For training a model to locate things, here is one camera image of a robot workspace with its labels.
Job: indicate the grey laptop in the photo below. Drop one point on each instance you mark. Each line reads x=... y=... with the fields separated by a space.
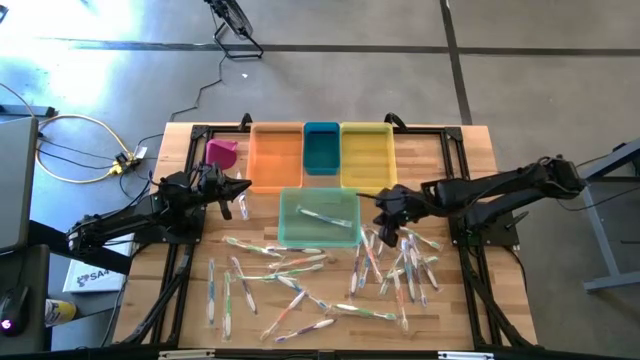
x=17 y=185

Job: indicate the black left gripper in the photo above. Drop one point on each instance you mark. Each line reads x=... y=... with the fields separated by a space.
x=207 y=190

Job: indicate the yellow plastic bin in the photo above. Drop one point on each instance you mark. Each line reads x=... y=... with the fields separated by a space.
x=368 y=160

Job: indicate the green translucent plastic bin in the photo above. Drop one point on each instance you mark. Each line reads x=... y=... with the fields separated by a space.
x=305 y=235

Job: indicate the yellow power plug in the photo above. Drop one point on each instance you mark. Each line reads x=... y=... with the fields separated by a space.
x=120 y=165

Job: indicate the black computer mouse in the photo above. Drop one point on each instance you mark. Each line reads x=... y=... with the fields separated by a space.
x=14 y=310

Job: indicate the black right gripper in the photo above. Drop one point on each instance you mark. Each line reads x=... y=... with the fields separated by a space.
x=417 y=205

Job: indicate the blue toothbrush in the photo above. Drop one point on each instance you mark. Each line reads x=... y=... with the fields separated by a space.
x=243 y=205
x=211 y=292
x=299 y=289
x=366 y=262
x=354 y=272

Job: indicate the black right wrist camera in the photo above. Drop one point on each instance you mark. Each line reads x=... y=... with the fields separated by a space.
x=402 y=202

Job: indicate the black desk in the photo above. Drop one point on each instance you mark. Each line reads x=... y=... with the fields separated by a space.
x=30 y=270

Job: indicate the black floor fan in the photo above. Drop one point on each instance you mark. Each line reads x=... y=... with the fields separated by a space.
x=235 y=20

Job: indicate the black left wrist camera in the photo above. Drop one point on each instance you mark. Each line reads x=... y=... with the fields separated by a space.
x=221 y=176

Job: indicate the white label plate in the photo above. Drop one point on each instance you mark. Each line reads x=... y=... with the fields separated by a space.
x=185 y=355
x=465 y=355

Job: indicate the black flat bar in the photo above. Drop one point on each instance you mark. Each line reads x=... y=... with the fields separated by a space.
x=25 y=110

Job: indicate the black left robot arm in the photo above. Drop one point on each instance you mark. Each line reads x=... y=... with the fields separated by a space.
x=120 y=220

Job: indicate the teal plastic bin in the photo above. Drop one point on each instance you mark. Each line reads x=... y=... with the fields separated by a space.
x=321 y=150

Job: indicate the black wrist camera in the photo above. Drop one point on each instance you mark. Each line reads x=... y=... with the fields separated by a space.
x=402 y=202
x=221 y=176

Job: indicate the white power adapter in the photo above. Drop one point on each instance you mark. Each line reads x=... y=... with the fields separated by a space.
x=141 y=152

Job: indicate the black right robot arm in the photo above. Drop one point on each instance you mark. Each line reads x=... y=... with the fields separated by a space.
x=500 y=187

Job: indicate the black aluminium table frame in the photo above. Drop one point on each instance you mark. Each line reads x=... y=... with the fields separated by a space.
x=199 y=133

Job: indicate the magenta plastic bin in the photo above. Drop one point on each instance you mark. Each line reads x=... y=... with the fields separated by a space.
x=220 y=152

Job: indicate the white printed box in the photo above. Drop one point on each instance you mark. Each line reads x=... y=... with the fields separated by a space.
x=95 y=277

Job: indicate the grey metal table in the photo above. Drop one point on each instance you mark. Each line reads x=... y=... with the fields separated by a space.
x=602 y=250

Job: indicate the purple wrapped toothbrush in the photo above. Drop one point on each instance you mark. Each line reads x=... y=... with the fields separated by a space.
x=295 y=249
x=244 y=286
x=305 y=330

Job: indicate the yellow can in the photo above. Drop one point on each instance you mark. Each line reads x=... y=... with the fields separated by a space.
x=61 y=312

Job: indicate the yellow-green toothbrush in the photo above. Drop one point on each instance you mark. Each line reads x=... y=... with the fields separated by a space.
x=387 y=280

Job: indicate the orange plastic bin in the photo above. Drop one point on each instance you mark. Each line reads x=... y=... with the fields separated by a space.
x=275 y=160

